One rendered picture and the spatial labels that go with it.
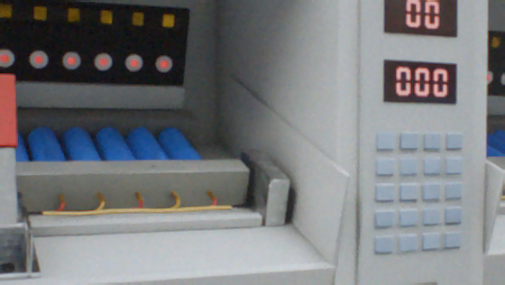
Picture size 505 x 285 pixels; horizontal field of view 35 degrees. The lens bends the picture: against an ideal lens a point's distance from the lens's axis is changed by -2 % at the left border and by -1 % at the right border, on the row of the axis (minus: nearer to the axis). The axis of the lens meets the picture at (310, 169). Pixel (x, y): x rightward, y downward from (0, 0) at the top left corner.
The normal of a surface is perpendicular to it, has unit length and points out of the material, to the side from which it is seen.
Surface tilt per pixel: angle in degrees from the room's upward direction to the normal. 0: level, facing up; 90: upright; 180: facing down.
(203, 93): 90
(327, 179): 90
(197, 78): 90
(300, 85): 90
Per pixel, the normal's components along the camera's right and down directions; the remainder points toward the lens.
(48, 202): 0.40, 0.36
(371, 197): 0.42, 0.05
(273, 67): -0.91, 0.01
